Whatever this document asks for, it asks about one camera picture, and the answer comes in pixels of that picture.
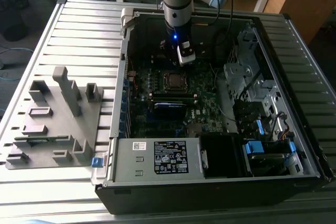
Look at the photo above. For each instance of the blue disk carrier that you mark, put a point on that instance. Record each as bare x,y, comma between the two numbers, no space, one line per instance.
253,146

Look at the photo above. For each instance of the wooden cabinet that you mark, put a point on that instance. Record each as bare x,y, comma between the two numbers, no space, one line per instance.
309,3

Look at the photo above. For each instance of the CPU socket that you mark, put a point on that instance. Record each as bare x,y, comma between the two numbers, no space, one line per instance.
176,92

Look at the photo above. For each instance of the square chipset heatsink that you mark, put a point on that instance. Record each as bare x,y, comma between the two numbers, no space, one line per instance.
194,129

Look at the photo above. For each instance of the grey parts rack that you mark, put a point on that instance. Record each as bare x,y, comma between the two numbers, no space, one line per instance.
60,127

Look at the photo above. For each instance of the black RAM slot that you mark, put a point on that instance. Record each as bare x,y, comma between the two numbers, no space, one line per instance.
173,94
174,99

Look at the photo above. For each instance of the small blue plastic clip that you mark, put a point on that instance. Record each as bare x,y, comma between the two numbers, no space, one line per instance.
259,127

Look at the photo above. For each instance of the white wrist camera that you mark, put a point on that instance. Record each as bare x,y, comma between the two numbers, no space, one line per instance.
187,58

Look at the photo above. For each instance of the green motherboard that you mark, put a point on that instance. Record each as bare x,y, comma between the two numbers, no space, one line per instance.
207,108

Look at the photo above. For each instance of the blue case latch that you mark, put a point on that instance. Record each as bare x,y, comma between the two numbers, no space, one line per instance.
97,162

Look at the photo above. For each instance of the silver CPU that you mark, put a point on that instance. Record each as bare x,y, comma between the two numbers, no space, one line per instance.
176,80

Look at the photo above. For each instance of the black PC case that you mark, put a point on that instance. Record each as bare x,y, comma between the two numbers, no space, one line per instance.
210,197

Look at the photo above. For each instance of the silver metal disk bay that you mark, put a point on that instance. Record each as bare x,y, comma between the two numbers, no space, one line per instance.
236,72

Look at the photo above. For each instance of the black hard disk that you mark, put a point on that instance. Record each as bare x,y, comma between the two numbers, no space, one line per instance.
267,159

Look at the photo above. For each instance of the silver power supply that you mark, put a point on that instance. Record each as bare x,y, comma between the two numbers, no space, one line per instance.
131,166

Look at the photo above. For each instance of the green RAM stick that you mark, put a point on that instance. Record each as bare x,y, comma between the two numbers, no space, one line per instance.
51,140

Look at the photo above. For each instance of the black graphics card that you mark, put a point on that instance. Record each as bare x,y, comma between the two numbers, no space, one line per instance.
169,112

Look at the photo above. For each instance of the pale blue object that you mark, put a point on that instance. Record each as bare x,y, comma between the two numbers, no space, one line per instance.
36,222

